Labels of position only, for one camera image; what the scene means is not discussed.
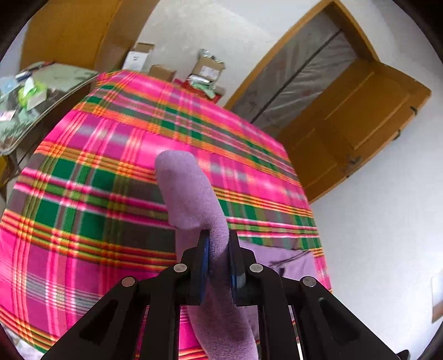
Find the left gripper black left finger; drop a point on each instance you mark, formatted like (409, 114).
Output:
(139, 318)

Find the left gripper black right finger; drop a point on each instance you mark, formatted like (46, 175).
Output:
(298, 319)

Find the purple fleece garment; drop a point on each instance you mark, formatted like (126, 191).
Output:
(223, 330)

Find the pink plaid bed sheet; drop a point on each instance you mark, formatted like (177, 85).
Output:
(86, 210)

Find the wooden door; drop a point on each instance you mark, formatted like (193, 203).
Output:
(362, 110)

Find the side table with glass top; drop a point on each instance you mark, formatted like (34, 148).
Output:
(66, 85)

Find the green tissue pack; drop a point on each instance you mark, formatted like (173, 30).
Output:
(32, 94)

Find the small brown cardboard box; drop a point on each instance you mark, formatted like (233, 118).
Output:
(162, 73)

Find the grey door curtain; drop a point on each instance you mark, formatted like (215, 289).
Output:
(314, 57)

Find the white open box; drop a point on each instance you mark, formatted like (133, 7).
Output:
(138, 57)

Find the cardboard box with label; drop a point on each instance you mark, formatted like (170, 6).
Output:
(208, 66)

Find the wooden wardrobe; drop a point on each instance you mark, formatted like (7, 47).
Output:
(96, 35)

